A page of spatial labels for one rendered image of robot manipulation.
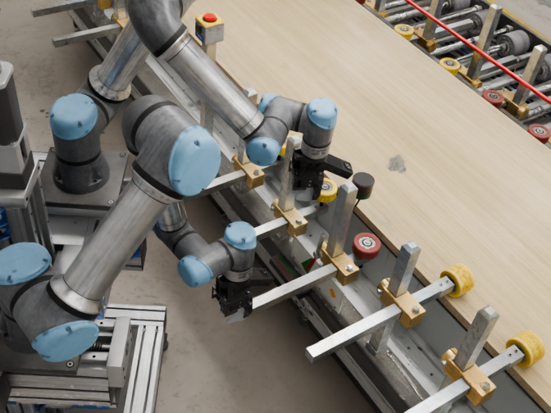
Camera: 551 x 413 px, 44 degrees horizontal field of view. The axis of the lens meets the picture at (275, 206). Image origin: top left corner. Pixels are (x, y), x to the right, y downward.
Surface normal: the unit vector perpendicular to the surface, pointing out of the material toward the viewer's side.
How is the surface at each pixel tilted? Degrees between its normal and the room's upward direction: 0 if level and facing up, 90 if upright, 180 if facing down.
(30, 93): 0
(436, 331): 90
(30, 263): 7
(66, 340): 96
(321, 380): 0
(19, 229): 90
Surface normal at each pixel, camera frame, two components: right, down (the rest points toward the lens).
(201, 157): 0.71, 0.48
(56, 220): 0.09, -0.71
